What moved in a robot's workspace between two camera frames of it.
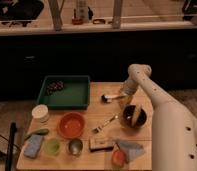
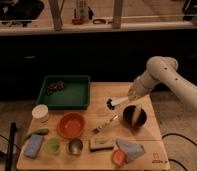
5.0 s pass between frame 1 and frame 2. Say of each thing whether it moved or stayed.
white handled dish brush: moved
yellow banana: stayed
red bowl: stayed
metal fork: stayed
